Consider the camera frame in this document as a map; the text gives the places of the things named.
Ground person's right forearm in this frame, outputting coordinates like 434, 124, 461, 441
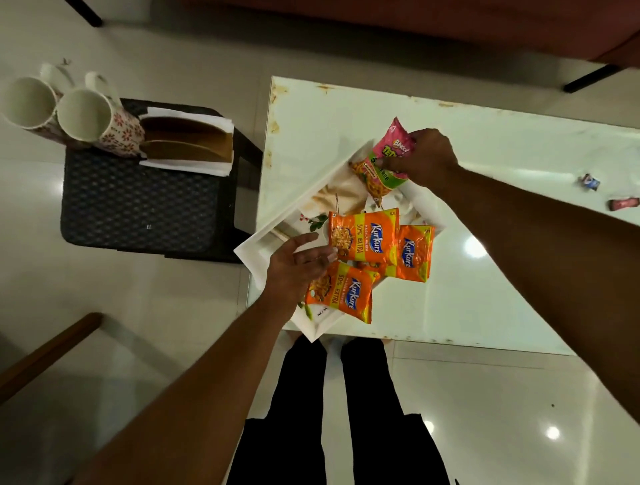
440, 164, 640, 425

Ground wooden napkin holder with napkins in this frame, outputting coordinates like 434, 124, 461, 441
138, 106, 236, 178

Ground reddish brown sofa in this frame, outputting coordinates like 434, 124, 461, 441
185, 0, 640, 69

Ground white printed serving tray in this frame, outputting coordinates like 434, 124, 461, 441
233, 140, 447, 344

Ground person's black trousers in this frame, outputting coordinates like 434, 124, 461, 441
227, 334, 459, 485

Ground orange snack packet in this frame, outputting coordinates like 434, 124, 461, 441
382, 225, 435, 283
304, 261, 381, 325
327, 207, 401, 266

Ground pink and green snack packet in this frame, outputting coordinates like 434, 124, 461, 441
349, 117, 417, 207

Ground person's left hand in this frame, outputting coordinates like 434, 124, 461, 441
263, 232, 339, 316

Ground black sofa leg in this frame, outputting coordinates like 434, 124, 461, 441
64, 0, 104, 28
563, 63, 624, 95

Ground person's left forearm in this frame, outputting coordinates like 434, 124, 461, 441
70, 295, 302, 485

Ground black woven stool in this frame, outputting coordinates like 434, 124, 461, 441
60, 97, 264, 264

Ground person's right hand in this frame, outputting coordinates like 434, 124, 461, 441
374, 128, 461, 190

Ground white floral mug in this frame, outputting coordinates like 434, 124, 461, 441
0, 63, 76, 146
55, 71, 146, 159

